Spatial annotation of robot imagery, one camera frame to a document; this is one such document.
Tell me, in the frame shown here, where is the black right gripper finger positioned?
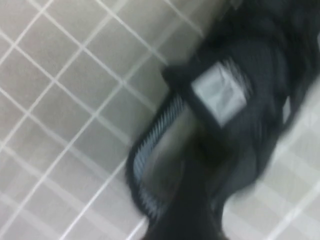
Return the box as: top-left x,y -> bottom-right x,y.
159,122 -> 231,240

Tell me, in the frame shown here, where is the black knit sneaker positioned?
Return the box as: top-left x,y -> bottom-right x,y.
124,0 -> 320,240

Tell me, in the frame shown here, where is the grey checked tablecloth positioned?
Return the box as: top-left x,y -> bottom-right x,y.
0,0 -> 320,240

